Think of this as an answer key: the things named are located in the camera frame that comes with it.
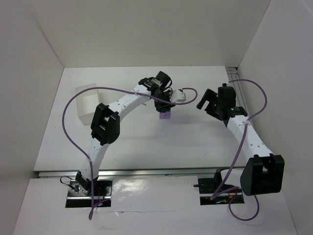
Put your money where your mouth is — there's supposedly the aluminium front rail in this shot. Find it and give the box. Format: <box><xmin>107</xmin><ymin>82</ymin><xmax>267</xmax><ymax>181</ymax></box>
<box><xmin>39</xmin><ymin>167</ymin><xmax>217</xmax><ymax>178</ymax></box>

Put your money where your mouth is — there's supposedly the aluminium side rail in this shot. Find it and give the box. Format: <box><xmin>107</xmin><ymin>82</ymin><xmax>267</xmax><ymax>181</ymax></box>
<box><xmin>225</xmin><ymin>67</ymin><xmax>245</xmax><ymax>107</ymax></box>

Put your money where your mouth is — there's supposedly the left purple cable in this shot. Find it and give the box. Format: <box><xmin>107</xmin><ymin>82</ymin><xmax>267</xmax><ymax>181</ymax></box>
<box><xmin>62</xmin><ymin>86</ymin><xmax>198</xmax><ymax>221</ymax></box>

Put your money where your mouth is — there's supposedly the white perforated box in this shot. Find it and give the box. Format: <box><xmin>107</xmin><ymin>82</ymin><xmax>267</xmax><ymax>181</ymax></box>
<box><xmin>75</xmin><ymin>89</ymin><xmax>101</xmax><ymax>125</ymax></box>

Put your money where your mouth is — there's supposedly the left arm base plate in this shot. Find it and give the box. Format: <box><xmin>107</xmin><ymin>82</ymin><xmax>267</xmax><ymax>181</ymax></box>
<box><xmin>60</xmin><ymin>176</ymin><xmax>112</xmax><ymax>208</ymax></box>

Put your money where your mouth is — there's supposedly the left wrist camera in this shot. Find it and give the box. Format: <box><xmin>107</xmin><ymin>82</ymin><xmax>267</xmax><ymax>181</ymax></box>
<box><xmin>171</xmin><ymin>90</ymin><xmax>186</xmax><ymax>103</ymax></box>

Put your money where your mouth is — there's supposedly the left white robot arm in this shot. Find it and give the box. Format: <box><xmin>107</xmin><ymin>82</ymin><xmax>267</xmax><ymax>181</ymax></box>
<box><xmin>75</xmin><ymin>71</ymin><xmax>172</xmax><ymax>194</ymax></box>

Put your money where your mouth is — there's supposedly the purple rectangular block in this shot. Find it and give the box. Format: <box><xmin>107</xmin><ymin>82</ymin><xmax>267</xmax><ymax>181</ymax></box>
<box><xmin>165</xmin><ymin>111</ymin><xmax>171</xmax><ymax>119</ymax></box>

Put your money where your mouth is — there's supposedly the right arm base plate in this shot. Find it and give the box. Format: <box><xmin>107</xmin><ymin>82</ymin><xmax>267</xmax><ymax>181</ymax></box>
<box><xmin>193</xmin><ymin>171</ymin><xmax>245</xmax><ymax>206</ymax></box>

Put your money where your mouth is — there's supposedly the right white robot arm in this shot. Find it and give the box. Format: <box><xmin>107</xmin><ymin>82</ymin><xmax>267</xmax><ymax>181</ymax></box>
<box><xmin>197</xmin><ymin>84</ymin><xmax>285</xmax><ymax>198</ymax></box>

